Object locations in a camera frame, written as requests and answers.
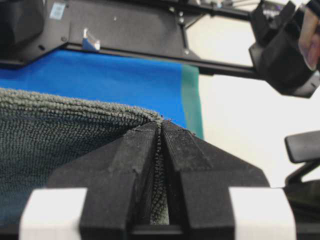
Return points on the silver corner bracket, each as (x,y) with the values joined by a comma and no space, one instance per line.
(89,42)

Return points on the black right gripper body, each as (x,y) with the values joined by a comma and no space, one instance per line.
(275,54)

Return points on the grey microfibre towel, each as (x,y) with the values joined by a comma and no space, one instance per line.
(41,132)

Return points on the green cutting mat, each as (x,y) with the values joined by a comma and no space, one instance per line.
(191,100)

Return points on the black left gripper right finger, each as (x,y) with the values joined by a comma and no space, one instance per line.
(214,195)

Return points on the black aluminium frame rail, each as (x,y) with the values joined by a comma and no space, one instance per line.
(147,29)

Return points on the person hand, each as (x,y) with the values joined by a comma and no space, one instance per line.
(309,40)

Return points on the black office chair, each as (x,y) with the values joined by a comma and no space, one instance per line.
(304,196)

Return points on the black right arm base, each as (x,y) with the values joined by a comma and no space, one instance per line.
(20,21)

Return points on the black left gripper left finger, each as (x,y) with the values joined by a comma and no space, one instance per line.
(97,196)

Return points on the blue table cloth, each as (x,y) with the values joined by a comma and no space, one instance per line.
(149,84)

